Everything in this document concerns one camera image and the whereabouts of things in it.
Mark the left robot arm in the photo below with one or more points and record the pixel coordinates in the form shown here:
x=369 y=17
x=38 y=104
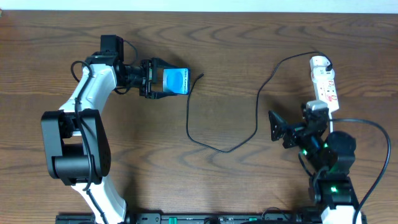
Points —
x=76 y=147

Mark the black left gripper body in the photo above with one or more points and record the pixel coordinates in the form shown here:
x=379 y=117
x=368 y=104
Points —
x=147 y=78

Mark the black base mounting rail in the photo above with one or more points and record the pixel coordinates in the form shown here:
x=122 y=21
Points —
x=273 y=217

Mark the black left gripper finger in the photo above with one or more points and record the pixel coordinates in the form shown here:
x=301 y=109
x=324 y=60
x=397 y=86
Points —
x=158 y=63
x=155 y=95

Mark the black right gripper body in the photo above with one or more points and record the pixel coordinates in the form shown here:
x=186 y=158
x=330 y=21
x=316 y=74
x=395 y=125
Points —
x=290 y=133

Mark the white USB charger adapter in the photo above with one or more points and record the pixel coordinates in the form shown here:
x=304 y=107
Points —
x=321 y=61

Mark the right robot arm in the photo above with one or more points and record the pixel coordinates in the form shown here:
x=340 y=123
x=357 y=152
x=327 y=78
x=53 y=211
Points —
x=330 y=188

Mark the blue screen Galaxy smartphone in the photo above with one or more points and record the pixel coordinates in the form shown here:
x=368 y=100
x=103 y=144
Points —
x=176 y=80

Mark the white power strip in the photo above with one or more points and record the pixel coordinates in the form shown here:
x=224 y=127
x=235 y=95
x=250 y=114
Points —
x=325 y=88

